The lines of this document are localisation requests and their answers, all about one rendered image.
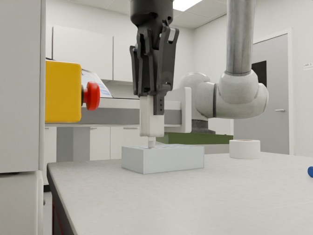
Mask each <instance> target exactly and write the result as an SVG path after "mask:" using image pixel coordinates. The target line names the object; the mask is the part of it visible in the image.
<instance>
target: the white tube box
mask: <svg viewBox="0 0 313 235"><path fill-rule="evenodd" d="M122 167H123V168H126V169H129V170H132V171H135V172H138V173H142V174H149V173H161V172H170V171H179V170H188V169H197V168H204V146H196V145H182V144H166V145H155V148H154V149H149V148H148V145H134V146H122Z"/></svg>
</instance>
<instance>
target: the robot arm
mask: <svg viewBox="0 0 313 235"><path fill-rule="evenodd" d="M129 1H130V20H131V22H132V23H133V24H134V25H135V26H136V27H137V29H138V30H137V35H136V44H135V46H132V45H130V47H129V51H130V55H131V63H132V79H133V93H134V95H137V96H138V97H139V98H140V137H164V96H166V94H167V92H168V91H172V90H173V81H174V68H175V56H176V44H177V40H178V36H179V29H177V28H172V27H169V25H170V24H171V23H172V22H173V2H174V1H175V0H129ZM255 10H256V0H227V30H226V70H225V71H224V72H223V73H222V74H221V76H220V79H219V83H212V82H210V78H209V77H208V76H207V75H205V74H203V73H200V72H190V73H187V74H185V75H184V76H183V77H182V78H181V79H180V81H179V83H178V85H177V89H178V88H182V87H190V88H191V132H193V133H207V134H216V132H215V131H212V130H209V129H208V119H209V118H223V119H247V118H253V117H256V116H259V115H261V114H262V113H263V112H265V111H266V109H267V106H268V100H269V93H268V90H267V88H266V87H265V86H264V85H263V84H262V83H258V76H257V75H256V73H255V72H254V71H253V70H252V69H251V67H252V47H253V33H254V19H255Z"/></svg>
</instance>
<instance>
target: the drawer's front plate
mask: <svg viewBox="0 0 313 235"><path fill-rule="evenodd" d="M164 100H165V101H178V102H181V110H182V124H181V126H180V127H164V132H177V133H190V132H191V88H190V87H182V88H178V89H175V90H172V91H168V92H167V94H166V96H164Z"/></svg>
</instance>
